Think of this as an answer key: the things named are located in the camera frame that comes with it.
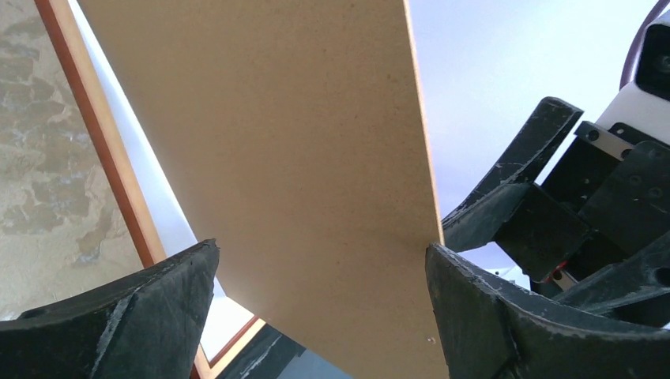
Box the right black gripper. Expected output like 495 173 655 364
442 96 669 327

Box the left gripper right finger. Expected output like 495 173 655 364
425 244 669 378

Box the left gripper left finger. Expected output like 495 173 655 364
1 239 220 378

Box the brown cardboard backing board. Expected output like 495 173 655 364
80 1 448 378

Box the copper wooden picture frame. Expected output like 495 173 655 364
36 1 265 378

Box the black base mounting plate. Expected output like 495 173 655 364
216 325 306 379

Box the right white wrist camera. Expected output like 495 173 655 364
597 11 669 144

